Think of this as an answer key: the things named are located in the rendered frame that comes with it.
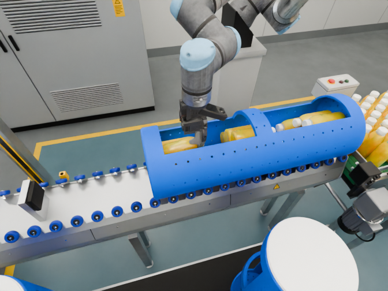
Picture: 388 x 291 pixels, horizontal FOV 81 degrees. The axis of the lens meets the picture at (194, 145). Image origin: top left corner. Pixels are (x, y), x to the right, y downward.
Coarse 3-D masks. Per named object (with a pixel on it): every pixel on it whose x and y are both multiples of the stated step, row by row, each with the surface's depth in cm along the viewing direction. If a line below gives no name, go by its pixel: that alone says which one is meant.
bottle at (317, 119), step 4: (336, 112) 99; (340, 112) 99; (312, 116) 98; (316, 116) 96; (320, 116) 96; (324, 116) 96; (328, 116) 96; (332, 116) 96; (336, 116) 97; (340, 116) 97; (344, 116) 97; (312, 120) 96; (316, 120) 95; (320, 120) 95; (324, 120) 95; (328, 120) 96; (332, 120) 96; (312, 124) 95
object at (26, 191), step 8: (24, 184) 83; (32, 184) 84; (24, 192) 81; (32, 192) 82; (40, 192) 87; (24, 200) 79; (32, 200) 80; (40, 200) 86; (48, 200) 95; (24, 208) 81; (32, 208) 82; (40, 208) 85; (32, 216) 85; (40, 216) 87
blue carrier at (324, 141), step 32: (320, 96) 102; (224, 128) 105; (256, 128) 83; (320, 128) 86; (352, 128) 89; (160, 160) 75; (192, 160) 77; (224, 160) 80; (256, 160) 83; (288, 160) 87; (320, 160) 96; (160, 192) 79
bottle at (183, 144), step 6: (186, 138) 85; (168, 144) 85; (174, 144) 84; (180, 144) 84; (186, 144) 83; (192, 144) 84; (198, 144) 85; (168, 150) 83; (174, 150) 83; (180, 150) 83
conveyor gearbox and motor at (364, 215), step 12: (372, 192) 108; (384, 192) 108; (360, 204) 112; (372, 204) 106; (384, 204) 104; (348, 216) 122; (360, 216) 113; (372, 216) 107; (384, 216) 109; (348, 228) 123; (360, 228) 118; (372, 228) 112
